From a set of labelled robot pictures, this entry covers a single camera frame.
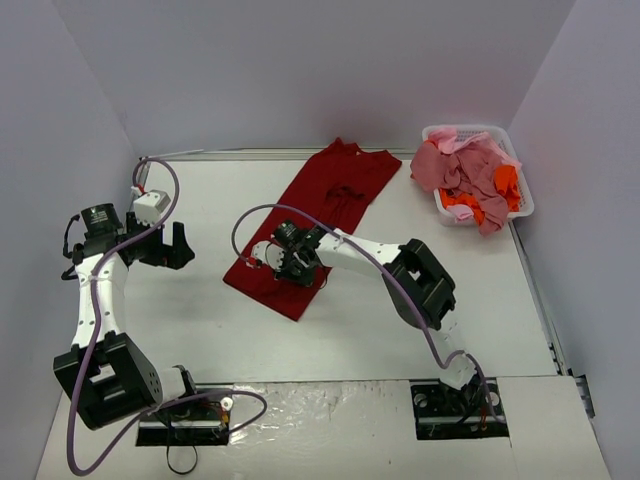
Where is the pink t-shirt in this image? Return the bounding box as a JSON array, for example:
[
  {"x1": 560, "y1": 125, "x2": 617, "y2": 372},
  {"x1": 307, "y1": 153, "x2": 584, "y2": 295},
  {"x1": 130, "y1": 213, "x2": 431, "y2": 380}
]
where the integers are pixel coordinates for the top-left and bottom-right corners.
[{"x1": 409, "y1": 126, "x2": 524, "y2": 231}]

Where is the dark red t-shirt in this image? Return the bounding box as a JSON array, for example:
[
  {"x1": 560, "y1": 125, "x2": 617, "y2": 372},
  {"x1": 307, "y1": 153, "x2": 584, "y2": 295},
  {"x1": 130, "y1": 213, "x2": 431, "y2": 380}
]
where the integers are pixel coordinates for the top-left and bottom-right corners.
[{"x1": 223, "y1": 138, "x2": 402, "y2": 321}]

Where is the white plastic basket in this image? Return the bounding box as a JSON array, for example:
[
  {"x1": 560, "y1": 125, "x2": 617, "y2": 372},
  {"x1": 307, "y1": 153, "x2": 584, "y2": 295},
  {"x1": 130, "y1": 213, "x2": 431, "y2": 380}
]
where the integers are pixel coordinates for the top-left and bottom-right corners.
[{"x1": 421, "y1": 124, "x2": 534, "y2": 226}]

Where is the purple cable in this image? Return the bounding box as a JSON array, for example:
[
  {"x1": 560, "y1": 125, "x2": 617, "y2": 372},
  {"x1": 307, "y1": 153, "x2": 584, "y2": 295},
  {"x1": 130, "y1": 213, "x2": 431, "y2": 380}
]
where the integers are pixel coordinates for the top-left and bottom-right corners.
[
  {"x1": 231, "y1": 203, "x2": 499, "y2": 419},
  {"x1": 66, "y1": 156, "x2": 269, "y2": 476}
]

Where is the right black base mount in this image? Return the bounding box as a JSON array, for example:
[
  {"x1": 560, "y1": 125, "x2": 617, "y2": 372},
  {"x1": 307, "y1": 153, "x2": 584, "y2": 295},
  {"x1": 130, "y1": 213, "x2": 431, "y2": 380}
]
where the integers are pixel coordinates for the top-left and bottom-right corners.
[{"x1": 410, "y1": 378, "x2": 509, "y2": 441}]

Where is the black thin cable loop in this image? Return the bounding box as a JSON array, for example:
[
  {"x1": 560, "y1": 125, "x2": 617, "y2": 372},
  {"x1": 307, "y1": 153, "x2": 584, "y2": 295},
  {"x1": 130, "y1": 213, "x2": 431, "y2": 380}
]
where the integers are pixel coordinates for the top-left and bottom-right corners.
[{"x1": 165, "y1": 442, "x2": 199, "y2": 476}]

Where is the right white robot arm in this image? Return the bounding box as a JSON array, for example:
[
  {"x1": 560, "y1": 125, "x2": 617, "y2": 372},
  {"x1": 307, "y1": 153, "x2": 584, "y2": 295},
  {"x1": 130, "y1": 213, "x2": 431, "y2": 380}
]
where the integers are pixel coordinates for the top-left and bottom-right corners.
[{"x1": 253, "y1": 221, "x2": 480, "y2": 413}]

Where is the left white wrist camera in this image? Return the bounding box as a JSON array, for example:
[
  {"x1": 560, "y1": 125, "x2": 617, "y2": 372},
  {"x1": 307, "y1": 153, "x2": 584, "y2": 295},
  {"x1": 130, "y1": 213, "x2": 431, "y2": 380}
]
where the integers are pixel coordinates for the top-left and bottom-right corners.
[{"x1": 131, "y1": 185, "x2": 171, "y2": 226}]

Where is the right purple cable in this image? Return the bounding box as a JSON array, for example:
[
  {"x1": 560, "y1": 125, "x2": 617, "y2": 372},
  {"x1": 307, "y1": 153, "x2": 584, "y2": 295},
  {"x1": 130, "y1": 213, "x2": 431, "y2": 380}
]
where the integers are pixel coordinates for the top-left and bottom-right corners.
[{"x1": 231, "y1": 203, "x2": 499, "y2": 419}]

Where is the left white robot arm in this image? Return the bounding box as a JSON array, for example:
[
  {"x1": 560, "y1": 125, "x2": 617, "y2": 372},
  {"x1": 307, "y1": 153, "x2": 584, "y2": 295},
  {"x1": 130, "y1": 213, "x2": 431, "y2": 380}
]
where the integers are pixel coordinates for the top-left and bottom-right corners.
[{"x1": 53, "y1": 192, "x2": 202, "y2": 430}]

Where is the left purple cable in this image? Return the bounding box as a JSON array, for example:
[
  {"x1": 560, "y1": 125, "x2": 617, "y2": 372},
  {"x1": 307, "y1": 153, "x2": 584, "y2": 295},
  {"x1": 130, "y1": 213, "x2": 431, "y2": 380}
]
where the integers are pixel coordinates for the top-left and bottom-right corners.
[{"x1": 66, "y1": 156, "x2": 269, "y2": 476}]

